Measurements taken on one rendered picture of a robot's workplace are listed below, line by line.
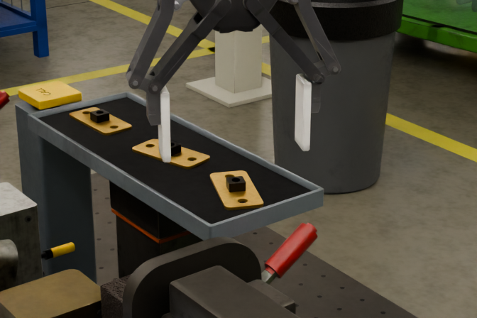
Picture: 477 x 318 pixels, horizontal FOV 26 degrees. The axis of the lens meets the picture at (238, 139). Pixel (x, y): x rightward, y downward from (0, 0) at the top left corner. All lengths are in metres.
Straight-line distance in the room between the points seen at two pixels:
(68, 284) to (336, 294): 0.81
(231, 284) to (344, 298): 0.96
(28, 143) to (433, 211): 2.54
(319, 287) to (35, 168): 0.64
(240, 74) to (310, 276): 3.01
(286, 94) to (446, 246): 0.78
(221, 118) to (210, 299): 3.75
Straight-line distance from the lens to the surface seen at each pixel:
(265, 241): 1.92
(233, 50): 4.71
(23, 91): 1.33
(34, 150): 1.32
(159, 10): 0.95
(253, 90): 4.81
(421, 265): 3.36
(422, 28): 5.02
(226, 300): 0.78
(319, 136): 3.69
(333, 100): 3.63
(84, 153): 1.12
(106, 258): 1.88
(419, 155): 4.19
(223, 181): 1.03
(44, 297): 1.01
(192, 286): 0.80
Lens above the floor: 1.58
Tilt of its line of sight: 22 degrees down
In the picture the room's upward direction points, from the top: straight up
